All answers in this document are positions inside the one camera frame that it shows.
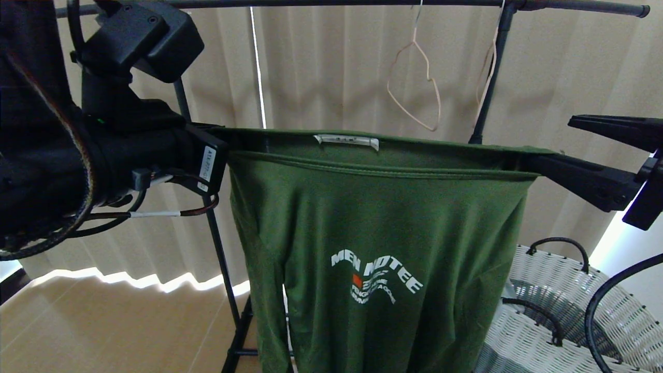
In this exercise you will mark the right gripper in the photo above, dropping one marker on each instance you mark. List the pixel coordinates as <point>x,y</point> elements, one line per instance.
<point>650,191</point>

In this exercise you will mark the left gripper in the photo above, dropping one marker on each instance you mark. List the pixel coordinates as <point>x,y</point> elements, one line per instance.
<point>150,150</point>

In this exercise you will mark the pink clothes hanger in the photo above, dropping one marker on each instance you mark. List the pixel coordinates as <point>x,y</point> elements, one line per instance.
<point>428,67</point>
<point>487,85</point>

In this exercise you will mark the green long-sleeved shirt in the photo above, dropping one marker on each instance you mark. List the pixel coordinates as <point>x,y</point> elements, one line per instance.
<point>388,217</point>

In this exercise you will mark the black clothes rack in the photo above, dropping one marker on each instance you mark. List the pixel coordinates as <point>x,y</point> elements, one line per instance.
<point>570,5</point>

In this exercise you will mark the white laundry basket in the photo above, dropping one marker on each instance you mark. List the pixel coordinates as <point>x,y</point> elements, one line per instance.
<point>523,331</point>

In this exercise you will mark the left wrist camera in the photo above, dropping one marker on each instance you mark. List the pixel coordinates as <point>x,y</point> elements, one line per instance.
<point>145,36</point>

